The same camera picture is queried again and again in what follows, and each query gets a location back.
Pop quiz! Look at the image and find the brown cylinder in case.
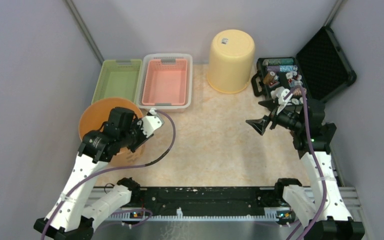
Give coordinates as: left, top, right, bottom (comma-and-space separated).
262, 71, 277, 85

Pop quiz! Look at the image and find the orange capybara bucket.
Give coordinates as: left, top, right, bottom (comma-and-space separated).
78, 97, 145, 167

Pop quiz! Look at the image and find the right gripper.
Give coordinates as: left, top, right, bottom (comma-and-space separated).
245, 97, 305, 136

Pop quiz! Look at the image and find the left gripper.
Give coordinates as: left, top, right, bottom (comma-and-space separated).
119, 117, 155, 153

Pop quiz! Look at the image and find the yellow capybara bucket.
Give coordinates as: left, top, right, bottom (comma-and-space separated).
206, 29, 256, 94

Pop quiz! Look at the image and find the black open tool case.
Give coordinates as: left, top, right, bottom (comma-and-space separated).
251, 26, 357, 103

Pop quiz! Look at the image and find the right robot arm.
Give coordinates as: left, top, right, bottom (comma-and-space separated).
246, 98, 366, 240

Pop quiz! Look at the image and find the pink plastic basket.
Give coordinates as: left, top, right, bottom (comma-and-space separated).
140, 58, 188, 106

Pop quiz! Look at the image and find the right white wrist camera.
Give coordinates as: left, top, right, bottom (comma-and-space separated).
274, 87, 292, 115

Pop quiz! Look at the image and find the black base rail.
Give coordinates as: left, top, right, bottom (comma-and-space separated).
87, 178, 359, 229

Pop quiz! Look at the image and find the green plastic basket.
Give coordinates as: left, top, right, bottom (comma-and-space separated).
91, 59, 142, 104

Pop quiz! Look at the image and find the white mesh plastic basket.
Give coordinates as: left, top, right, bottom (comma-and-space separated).
134, 53, 193, 112

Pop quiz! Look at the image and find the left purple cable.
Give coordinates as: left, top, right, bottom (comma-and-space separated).
39, 109, 177, 240

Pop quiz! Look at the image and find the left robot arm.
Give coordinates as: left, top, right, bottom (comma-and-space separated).
33, 107, 164, 240

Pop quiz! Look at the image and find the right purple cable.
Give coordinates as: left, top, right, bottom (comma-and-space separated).
284, 86, 328, 240

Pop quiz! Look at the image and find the purple cable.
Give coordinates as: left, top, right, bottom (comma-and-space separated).
284, 86, 328, 240
39, 109, 177, 240

